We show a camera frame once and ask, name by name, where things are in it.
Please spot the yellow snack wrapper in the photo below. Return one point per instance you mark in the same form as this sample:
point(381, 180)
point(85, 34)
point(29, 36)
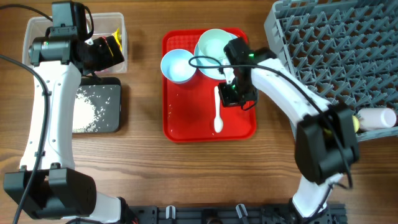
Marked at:
point(118, 38)

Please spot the black plastic tray bin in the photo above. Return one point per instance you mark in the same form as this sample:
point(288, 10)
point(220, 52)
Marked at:
point(113, 110)

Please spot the mint green bowl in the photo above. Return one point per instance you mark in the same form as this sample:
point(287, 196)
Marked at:
point(212, 42)

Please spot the light blue bowl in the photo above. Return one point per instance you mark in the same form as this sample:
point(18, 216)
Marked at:
point(175, 66)

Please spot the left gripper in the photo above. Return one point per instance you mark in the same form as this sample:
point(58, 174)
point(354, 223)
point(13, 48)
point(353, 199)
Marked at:
point(106, 59)

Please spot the clear plastic bin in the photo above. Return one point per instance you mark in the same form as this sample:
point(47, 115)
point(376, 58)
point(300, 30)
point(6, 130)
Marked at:
point(105, 24)

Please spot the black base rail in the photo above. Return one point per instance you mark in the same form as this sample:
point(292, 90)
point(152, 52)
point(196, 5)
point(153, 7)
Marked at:
point(266, 214)

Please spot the white rice pile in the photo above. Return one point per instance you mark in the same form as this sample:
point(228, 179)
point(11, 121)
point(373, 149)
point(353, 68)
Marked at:
point(89, 109)

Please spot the red serving tray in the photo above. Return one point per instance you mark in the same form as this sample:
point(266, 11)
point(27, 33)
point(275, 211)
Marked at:
point(188, 112)

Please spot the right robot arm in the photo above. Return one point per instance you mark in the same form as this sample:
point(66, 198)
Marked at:
point(325, 141)

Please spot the white plastic spoon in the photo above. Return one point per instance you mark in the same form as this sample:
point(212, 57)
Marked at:
point(218, 122)

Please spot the pink plastic cup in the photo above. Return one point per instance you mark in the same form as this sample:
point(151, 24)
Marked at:
point(376, 118)

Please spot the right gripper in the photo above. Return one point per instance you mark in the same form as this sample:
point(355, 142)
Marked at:
point(228, 101)

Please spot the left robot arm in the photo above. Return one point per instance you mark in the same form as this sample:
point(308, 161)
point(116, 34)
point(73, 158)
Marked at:
point(47, 186)

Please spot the grey dishwasher rack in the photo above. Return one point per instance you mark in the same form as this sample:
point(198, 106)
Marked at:
point(345, 51)

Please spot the yellow plastic cup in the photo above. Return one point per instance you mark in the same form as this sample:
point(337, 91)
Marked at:
point(356, 123)

